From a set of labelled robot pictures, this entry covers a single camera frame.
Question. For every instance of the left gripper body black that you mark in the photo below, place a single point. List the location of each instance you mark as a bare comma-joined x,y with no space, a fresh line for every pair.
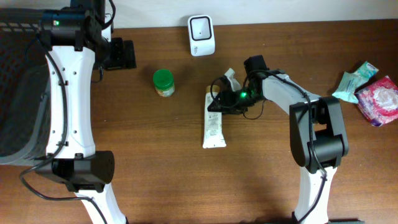
117,56

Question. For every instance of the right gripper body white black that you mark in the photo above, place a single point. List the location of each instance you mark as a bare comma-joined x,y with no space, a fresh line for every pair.
248,99

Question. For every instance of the white tube package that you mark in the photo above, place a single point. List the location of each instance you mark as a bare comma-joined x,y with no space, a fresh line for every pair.
213,135

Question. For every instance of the green lid jar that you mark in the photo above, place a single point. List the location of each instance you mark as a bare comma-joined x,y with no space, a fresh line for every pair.
164,82

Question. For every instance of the teal pouch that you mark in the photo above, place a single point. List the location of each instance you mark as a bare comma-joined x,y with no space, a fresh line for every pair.
347,87

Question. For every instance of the green white pocket tissue pack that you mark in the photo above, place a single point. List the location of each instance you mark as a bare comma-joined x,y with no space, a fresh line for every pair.
367,70

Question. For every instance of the red purple tissue pack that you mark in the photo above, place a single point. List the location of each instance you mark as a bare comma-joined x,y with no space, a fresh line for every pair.
378,102

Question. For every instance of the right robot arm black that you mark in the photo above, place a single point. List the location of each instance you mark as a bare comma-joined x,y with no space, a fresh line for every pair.
318,139

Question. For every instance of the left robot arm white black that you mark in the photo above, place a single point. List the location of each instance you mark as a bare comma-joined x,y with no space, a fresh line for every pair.
77,40

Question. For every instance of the white barcode scanner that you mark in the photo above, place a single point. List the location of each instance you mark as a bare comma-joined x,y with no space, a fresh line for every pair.
201,35

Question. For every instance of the grey plastic basket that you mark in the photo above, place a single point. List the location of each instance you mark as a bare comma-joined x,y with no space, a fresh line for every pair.
25,88

